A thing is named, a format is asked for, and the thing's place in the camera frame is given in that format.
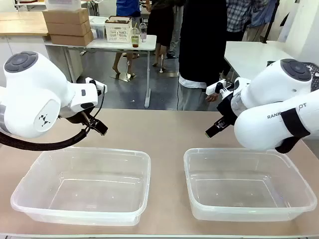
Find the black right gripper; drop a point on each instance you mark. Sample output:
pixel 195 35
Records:
pixel 228 109

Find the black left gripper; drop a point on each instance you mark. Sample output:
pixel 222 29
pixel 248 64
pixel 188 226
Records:
pixel 82 117

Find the large clear plastic bin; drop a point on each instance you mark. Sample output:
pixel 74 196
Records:
pixel 79 189
pixel 246 186

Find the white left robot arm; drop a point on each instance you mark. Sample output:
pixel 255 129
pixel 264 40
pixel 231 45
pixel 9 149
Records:
pixel 32 94

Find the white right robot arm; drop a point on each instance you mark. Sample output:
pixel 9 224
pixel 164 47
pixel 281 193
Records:
pixel 269 89

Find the white slotted plastic basket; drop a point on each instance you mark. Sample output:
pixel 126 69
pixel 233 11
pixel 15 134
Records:
pixel 118 30

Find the person's hand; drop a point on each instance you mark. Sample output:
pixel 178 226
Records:
pixel 213 97

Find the white side table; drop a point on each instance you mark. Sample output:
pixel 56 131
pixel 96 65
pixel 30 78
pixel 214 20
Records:
pixel 251 57

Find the person in black top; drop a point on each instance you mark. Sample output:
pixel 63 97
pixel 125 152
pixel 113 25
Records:
pixel 202 44

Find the brown cardboard box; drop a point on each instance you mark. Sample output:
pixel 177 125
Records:
pixel 71 39
pixel 66 16
pixel 68 28

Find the white table with metal legs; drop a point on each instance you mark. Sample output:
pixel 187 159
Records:
pixel 147 44

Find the plastic cup with green drink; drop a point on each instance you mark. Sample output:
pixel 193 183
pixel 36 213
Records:
pixel 135 37

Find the clear plastic storage box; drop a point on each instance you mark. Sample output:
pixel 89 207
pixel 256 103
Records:
pixel 98 28

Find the dome lid plastic cup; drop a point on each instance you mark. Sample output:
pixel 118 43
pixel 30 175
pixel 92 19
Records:
pixel 143 32

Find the white cabinet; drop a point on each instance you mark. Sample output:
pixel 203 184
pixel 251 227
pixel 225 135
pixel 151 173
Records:
pixel 25 47

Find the bystander in plaid shirt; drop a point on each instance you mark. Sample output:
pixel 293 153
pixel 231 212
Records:
pixel 236 15

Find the bystander in black shorts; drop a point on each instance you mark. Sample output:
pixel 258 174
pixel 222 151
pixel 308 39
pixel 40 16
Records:
pixel 162 25

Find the bystander in light blue shirt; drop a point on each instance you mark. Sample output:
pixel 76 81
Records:
pixel 259 15

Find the wooden counter top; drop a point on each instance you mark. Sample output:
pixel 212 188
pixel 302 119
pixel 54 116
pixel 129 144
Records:
pixel 22 23

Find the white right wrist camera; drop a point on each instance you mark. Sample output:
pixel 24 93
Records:
pixel 214 87

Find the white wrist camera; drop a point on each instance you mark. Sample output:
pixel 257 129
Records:
pixel 96 83
pixel 214 87

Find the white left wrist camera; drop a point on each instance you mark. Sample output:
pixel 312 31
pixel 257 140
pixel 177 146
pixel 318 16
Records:
pixel 96 83

